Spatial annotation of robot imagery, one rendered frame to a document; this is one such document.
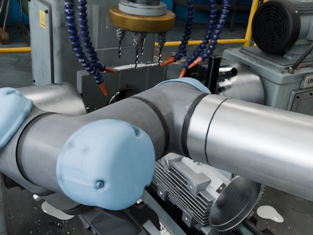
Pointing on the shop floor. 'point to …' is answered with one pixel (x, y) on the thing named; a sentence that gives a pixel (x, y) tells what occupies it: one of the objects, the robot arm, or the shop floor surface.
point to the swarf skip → (23, 28)
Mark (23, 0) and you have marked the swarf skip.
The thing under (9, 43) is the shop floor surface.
